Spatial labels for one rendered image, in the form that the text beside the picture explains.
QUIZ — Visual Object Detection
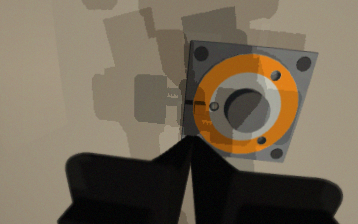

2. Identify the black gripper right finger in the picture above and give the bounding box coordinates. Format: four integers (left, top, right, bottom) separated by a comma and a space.
191, 136, 343, 224

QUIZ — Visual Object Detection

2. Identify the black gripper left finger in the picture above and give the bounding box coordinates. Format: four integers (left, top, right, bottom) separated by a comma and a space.
65, 135, 193, 224

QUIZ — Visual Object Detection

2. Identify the orange round plate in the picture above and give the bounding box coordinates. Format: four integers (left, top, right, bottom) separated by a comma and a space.
192, 53, 299, 154

